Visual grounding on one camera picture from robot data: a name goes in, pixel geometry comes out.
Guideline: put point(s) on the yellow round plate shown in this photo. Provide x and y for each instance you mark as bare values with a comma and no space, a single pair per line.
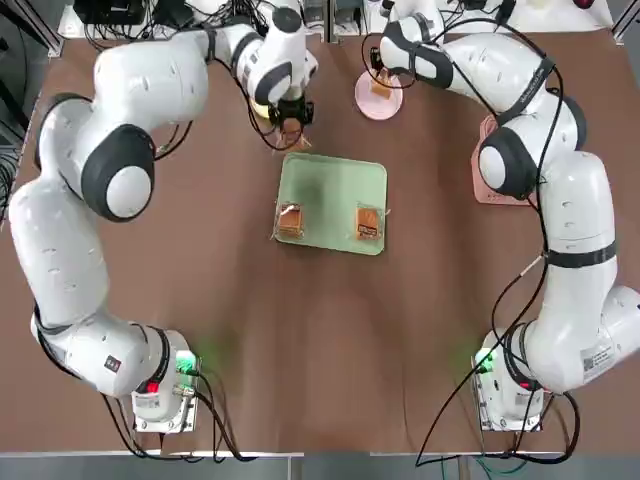
260,109

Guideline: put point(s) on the black box device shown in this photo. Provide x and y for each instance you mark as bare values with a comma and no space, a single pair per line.
110,12

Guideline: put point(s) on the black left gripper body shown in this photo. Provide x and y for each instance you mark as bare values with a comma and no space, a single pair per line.
292,111

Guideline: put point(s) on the small pink slotted basket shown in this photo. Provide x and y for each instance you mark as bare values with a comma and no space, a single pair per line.
502,200

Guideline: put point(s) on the black power supply brick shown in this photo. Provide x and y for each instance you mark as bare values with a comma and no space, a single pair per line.
347,10

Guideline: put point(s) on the bread pack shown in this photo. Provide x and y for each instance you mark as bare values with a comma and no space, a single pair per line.
382,88
294,141
291,222
367,224

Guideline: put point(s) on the white round plate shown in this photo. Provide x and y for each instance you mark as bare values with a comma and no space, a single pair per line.
372,107

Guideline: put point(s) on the aluminium frame post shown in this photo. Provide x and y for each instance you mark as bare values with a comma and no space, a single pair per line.
47,30
625,20

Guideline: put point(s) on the black monitor stand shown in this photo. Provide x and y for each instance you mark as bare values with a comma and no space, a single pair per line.
175,15

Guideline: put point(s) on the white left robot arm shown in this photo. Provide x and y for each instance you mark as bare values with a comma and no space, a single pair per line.
65,250

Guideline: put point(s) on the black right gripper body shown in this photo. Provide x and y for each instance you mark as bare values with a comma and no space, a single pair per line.
376,57

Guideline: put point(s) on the green rectangular tray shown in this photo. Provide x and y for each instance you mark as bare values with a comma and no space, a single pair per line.
335,190

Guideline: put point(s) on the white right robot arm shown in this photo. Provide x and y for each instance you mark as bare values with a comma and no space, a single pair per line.
575,225

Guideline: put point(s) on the white desk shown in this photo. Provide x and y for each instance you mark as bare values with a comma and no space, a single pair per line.
70,25

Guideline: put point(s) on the aluminium camera post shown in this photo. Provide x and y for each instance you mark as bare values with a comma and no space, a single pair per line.
332,22

